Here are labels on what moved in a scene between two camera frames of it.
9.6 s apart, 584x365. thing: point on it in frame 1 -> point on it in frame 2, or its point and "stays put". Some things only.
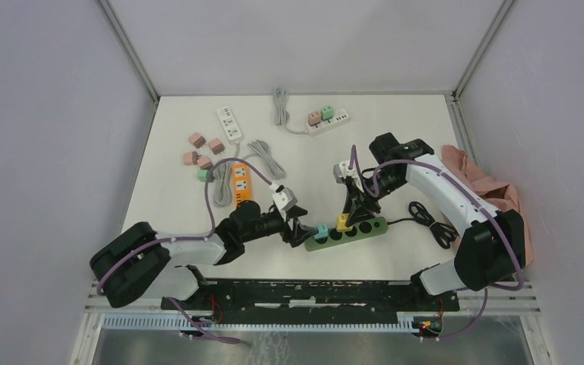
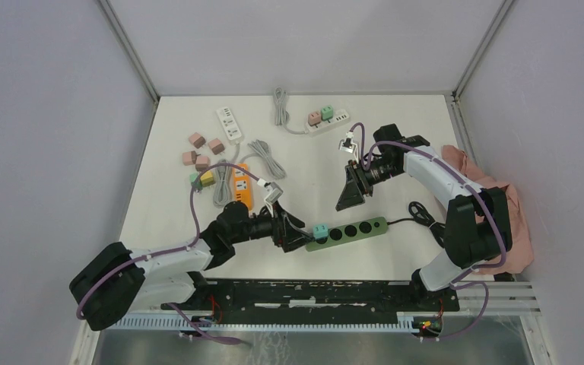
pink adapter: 204,163 stays put
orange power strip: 241,183 stays put
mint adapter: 205,176 -> 192,178
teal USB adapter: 323,232 stays put
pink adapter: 216,146 stays put
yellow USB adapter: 341,223 -> 207,179
